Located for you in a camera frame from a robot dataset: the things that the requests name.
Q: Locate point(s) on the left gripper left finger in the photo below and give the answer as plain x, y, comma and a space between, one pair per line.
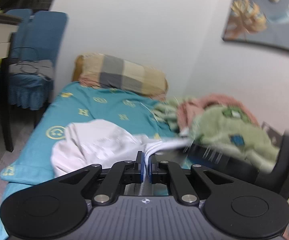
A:
112, 181

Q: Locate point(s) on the grey cloth on chair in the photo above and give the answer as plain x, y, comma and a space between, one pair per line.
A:
42, 68

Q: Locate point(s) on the teal patterned bed sheet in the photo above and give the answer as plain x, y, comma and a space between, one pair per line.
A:
77, 104

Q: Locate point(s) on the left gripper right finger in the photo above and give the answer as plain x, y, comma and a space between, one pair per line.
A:
172, 175

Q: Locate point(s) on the green fleece blanket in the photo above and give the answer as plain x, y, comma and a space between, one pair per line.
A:
221, 122

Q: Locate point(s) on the white t-shirt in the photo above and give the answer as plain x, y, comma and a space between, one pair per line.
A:
103, 142

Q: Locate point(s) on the framed wall picture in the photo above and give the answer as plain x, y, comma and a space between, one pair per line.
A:
262, 22

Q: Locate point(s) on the checkered pillow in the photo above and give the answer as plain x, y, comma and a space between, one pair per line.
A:
104, 71

